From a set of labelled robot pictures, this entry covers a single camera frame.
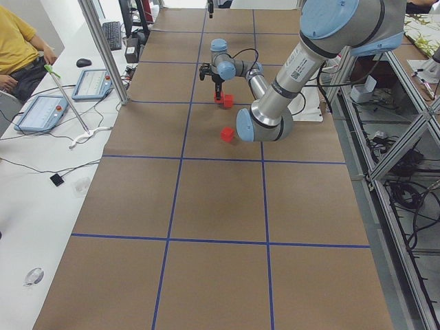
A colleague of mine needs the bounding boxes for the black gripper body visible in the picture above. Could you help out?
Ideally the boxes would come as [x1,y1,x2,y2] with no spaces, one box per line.
[199,63,222,83]

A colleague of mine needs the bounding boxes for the red cube block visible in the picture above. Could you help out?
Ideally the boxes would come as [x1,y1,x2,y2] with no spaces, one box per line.
[221,94,234,109]
[214,91,224,104]
[220,126,235,142]

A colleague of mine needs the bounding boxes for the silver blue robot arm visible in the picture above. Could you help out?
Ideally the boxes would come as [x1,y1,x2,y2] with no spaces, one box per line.
[199,0,406,142]

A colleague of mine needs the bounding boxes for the blue tape strip lengthwise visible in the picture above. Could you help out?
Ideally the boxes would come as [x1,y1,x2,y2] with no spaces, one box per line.
[151,13,207,330]

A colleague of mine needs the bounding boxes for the black power adapter box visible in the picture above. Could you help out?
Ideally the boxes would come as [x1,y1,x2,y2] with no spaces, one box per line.
[124,37,140,64]

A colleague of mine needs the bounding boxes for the black keyboard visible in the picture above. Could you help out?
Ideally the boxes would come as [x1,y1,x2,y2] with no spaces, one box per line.
[102,21,122,51]

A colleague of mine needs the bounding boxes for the far blue teach pendant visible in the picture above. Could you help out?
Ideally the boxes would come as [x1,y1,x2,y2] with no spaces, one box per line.
[71,69,113,102]

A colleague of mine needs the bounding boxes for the blue teach pendant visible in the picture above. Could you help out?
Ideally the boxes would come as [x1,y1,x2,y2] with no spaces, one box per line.
[14,96,68,133]
[71,69,113,102]

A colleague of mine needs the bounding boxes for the black computer mouse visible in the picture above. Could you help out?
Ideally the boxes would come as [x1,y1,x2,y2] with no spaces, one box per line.
[76,58,92,67]

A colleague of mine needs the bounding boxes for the blue tape strip crosswise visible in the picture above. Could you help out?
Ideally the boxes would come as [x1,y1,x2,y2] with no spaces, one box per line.
[102,154,346,165]

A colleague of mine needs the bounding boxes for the small white grey box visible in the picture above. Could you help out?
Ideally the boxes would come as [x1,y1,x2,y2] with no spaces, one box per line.
[350,75,377,103]

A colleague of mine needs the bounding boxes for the metal rod green tip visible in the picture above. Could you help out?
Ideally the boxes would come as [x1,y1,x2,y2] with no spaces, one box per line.
[44,64,91,136]

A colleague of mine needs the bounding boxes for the near blue teach pendant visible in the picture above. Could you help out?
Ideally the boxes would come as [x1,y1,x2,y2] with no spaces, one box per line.
[14,96,68,133]

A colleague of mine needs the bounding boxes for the person in yellow shirt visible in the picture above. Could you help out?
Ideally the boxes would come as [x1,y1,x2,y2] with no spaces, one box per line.
[1,6,57,103]

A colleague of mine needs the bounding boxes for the small black square device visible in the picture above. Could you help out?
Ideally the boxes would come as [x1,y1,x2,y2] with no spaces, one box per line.
[49,173,65,187]

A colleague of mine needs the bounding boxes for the floral patterned cloth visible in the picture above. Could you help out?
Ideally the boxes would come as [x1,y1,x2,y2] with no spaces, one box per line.
[404,14,439,58]

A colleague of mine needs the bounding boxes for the aluminium frame post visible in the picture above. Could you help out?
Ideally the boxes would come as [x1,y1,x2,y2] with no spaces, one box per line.
[78,0,129,105]

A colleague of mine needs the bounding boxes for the aluminium side frame rack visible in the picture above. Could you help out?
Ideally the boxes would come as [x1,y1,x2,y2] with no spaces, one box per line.
[327,44,439,329]

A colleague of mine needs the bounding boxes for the bundle of black cables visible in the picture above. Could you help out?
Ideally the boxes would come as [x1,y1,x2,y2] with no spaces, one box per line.
[364,130,440,252]

